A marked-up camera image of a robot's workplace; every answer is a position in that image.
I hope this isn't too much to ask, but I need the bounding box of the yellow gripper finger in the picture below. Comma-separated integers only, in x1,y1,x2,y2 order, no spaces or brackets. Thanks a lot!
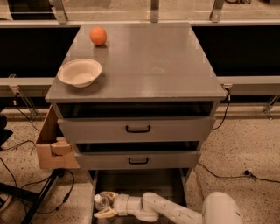
100,191,118,201
94,206,116,219

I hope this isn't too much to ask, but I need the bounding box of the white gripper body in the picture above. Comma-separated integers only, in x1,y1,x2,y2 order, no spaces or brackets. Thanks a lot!
113,193,129,216

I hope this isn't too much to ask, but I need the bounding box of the clear plastic water bottle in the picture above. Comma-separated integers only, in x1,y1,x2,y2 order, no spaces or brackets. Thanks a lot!
94,194,110,211

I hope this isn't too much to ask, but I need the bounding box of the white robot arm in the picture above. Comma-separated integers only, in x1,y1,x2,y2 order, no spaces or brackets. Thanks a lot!
94,192,243,224

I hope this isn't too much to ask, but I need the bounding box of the grey middle drawer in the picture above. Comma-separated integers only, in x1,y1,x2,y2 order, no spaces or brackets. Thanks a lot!
75,150,201,170

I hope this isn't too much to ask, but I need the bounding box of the grey drawer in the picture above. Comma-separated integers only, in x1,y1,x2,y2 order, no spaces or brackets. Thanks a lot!
91,168,187,224
58,117,215,144
75,150,201,170

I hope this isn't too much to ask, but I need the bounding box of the grey bottom drawer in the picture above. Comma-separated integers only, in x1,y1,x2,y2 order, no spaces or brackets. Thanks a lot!
91,168,187,224

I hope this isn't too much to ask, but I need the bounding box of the grey top drawer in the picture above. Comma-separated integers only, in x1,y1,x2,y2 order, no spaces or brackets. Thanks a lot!
58,117,215,144

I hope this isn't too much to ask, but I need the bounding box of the grey drawer cabinet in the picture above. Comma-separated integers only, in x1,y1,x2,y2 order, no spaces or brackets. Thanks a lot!
45,22,228,182

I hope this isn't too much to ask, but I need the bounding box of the cardboard box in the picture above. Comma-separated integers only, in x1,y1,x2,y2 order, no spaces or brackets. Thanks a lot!
36,107,79,169

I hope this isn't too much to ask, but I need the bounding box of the black tripod stand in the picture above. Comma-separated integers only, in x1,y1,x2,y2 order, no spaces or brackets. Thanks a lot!
0,169,67,224

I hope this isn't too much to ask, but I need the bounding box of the white paper bowl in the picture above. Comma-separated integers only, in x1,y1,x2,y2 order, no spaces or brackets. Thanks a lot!
57,59,102,88

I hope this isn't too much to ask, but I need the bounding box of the grey metal railing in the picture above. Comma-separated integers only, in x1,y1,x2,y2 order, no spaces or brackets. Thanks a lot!
0,0,280,121

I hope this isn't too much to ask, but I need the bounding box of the orange fruit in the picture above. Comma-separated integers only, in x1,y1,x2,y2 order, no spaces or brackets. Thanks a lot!
89,26,107,46

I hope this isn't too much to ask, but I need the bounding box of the black floor cable left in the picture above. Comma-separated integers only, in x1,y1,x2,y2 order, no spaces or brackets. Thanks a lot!
0,93,75,215

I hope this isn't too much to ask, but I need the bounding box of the black floor cable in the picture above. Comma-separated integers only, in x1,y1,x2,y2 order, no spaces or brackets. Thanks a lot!
197,162,280,185
0,93,75,215

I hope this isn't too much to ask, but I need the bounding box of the black floor cable right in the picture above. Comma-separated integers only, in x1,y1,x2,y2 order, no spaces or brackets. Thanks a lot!
197,162,280,185

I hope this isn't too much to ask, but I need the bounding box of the black cable behind cabinet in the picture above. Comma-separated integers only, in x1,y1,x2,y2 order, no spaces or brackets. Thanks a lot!
212,87,232,131

